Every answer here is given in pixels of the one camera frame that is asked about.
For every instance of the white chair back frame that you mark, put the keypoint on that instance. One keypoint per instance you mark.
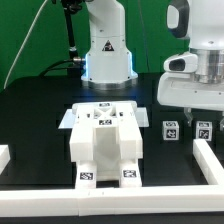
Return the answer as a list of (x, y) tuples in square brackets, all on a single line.
[(118, 114)]

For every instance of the white part at left edge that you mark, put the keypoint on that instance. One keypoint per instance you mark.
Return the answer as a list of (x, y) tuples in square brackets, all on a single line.
[(4, 157)]

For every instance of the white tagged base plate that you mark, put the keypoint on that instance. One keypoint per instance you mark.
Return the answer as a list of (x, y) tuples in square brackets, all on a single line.
[(68, 119)]

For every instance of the white tagged cube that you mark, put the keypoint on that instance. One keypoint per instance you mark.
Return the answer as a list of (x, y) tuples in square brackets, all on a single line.
[(170, 130), (204, 130)]

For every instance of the white U-shaped obstacle fence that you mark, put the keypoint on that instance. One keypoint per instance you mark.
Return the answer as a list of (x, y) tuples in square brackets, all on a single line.
[(114, 201)]

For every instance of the black camera stand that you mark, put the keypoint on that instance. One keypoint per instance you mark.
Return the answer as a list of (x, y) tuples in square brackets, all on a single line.
[(71, 7)]

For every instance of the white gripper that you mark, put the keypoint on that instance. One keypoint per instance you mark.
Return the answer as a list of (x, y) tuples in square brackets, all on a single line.
[(179, 90)]

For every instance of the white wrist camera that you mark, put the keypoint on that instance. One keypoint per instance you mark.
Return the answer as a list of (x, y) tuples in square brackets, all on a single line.
[(185, 62)]

